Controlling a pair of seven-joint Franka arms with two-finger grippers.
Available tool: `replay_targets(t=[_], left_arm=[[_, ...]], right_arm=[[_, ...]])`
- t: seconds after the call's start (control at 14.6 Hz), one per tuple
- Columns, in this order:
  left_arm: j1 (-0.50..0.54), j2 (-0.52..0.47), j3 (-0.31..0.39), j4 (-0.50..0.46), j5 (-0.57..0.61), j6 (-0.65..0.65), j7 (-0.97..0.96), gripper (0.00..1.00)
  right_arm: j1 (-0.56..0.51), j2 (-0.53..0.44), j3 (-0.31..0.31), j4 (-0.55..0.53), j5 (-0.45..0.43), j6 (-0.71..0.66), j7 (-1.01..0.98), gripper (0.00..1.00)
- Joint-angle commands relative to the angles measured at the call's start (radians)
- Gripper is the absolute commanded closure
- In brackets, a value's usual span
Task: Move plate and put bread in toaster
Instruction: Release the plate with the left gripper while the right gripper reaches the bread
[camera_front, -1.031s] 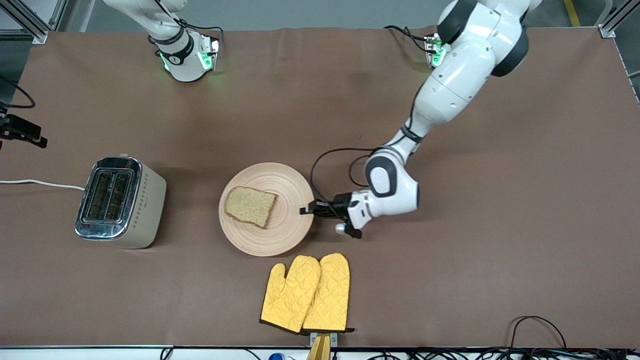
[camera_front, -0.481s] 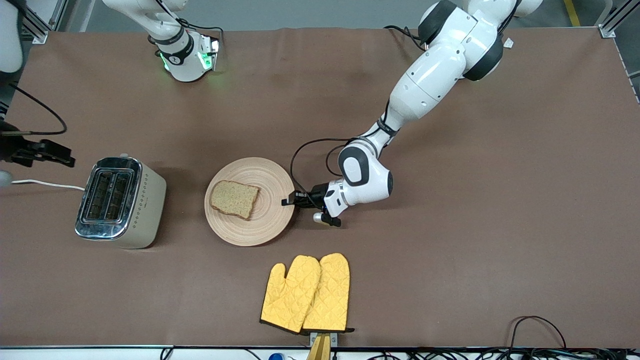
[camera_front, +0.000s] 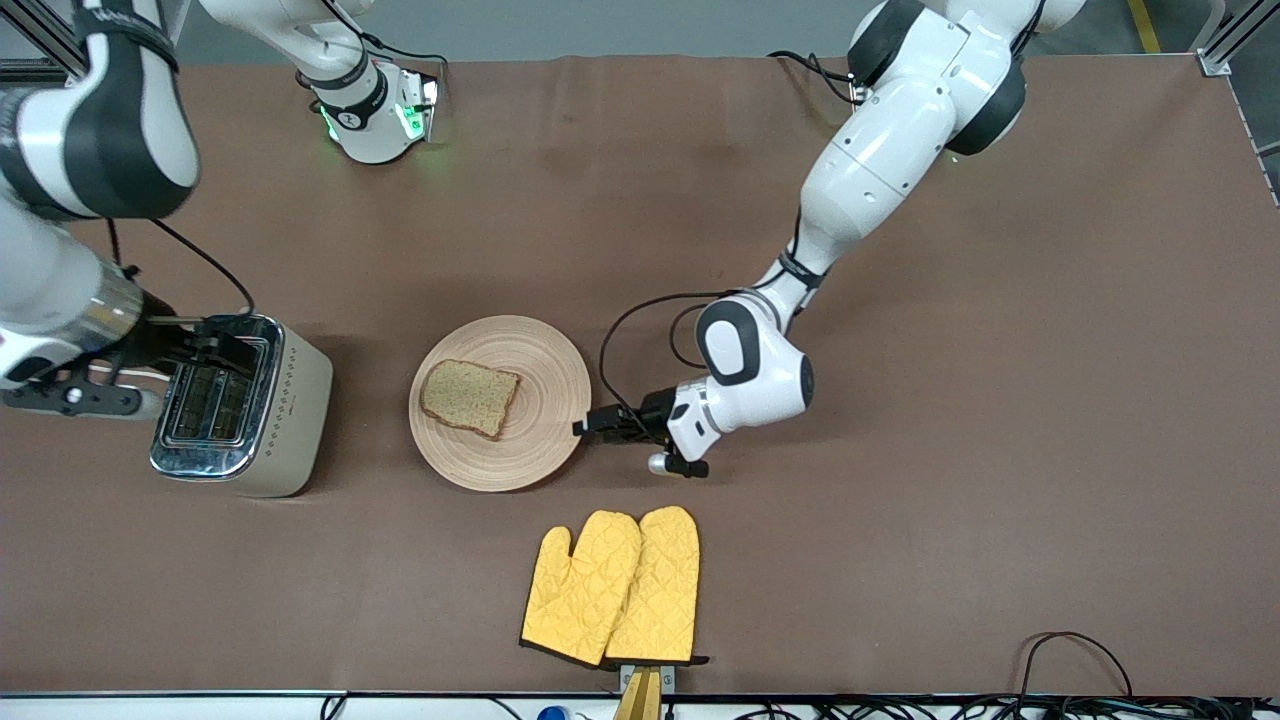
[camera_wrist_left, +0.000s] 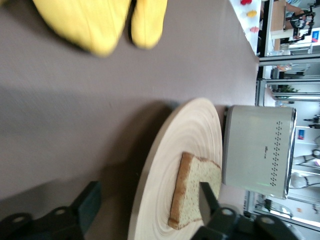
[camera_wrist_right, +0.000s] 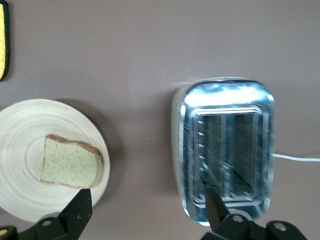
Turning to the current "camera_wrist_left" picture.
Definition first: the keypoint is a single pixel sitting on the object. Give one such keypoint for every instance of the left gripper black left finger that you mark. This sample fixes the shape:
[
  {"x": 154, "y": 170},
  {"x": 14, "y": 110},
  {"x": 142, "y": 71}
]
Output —
[{"x": 82, "y": 210}]

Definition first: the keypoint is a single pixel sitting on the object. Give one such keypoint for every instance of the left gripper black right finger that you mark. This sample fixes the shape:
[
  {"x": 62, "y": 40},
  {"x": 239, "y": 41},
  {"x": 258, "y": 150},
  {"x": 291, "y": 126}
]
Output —
[{"x": 208, "y": 207}]

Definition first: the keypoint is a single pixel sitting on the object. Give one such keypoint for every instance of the slice of brown-crust bread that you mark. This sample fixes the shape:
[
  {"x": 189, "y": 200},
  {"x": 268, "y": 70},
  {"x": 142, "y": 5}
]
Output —
[{"x": 190, "y": 185}]

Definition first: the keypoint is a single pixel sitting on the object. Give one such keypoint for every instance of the round light wooden plate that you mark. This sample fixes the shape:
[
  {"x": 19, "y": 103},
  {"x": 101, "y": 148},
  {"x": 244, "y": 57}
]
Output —
[{"x": 175, "y": 140}]

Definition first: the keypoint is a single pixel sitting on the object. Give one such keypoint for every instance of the silver two-slot toaster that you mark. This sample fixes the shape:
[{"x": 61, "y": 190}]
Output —
[{"x": 250, "y": 150}]

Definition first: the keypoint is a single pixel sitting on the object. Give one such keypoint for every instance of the pink plastic clip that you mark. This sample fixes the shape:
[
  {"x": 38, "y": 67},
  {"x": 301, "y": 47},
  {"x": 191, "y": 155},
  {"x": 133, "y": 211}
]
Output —
[{"x": 254, "y": 29}]

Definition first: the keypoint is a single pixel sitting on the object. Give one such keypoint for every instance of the yellow quilted oven mitt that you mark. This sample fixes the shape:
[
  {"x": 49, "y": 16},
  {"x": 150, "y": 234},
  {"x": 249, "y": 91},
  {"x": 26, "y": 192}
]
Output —
[
  {"x": 147, "y": 25},
  {"x": 75, "y": 20}
]

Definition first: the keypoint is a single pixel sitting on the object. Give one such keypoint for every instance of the red plastic clip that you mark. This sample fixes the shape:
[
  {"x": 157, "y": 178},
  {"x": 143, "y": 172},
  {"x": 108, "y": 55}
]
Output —
[{"x": 246, "y": 2}]

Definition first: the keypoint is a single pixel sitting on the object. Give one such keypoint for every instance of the grey metal frame beam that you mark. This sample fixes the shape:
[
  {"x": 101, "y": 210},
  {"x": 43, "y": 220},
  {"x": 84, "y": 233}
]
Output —
[{"x": 287, "y": 59}]

